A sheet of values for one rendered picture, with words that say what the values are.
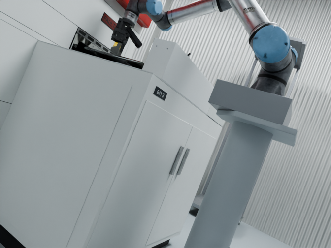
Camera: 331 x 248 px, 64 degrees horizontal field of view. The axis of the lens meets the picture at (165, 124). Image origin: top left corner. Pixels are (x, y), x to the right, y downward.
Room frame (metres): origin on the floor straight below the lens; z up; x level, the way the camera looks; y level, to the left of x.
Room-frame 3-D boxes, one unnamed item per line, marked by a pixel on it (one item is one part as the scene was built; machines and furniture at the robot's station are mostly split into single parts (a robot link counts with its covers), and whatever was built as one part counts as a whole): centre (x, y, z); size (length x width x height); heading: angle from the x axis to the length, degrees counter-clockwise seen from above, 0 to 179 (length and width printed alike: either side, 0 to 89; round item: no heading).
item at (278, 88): (1.07, -0.33, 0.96); 0.15 x 0.15 x 0.10
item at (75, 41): (1.50, 0.47, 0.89); 0.44 x 0.02 x 0.10; 152
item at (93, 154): (1.44, 0.15, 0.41); 0.96 x 0.64 x 0.82; 152
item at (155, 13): (1.34, 0.28, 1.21); 0.11 x 0.11 x 0.08; 57
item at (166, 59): (1.19, -0.02, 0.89); 0.55 x 0.09 x 0.14; 152
